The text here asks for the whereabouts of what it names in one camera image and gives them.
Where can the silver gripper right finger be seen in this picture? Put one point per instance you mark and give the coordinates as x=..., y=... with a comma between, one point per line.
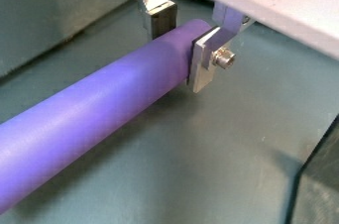
x=211, y=47

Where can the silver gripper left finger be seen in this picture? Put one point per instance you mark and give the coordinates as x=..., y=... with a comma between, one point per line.
x=159, y=14

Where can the purple round cylinder peg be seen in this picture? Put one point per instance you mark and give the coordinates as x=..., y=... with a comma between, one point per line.
x=49, y=136

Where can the black curved cradle stand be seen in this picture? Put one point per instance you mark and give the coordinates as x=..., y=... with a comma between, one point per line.
x=314, y=204

